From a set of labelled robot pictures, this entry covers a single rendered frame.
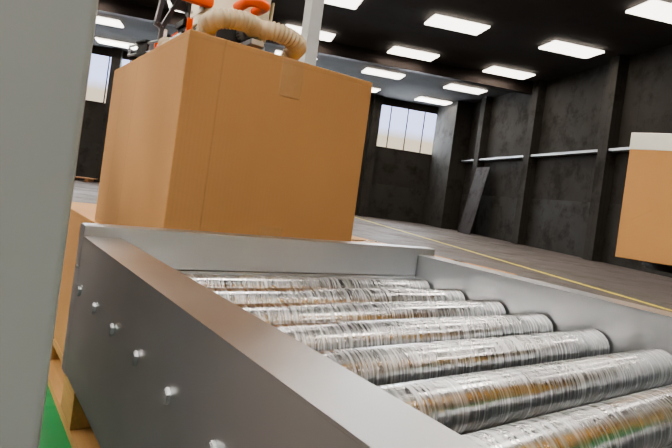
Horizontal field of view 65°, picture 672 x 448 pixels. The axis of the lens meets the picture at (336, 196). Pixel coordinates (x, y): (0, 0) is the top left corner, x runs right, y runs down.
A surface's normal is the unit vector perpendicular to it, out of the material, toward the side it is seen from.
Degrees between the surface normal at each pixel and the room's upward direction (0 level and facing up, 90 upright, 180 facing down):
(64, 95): 90
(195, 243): 90
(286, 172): 90
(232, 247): 90
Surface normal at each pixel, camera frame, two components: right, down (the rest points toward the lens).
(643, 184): -0.64, -0.08
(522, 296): -0.80, -0.11
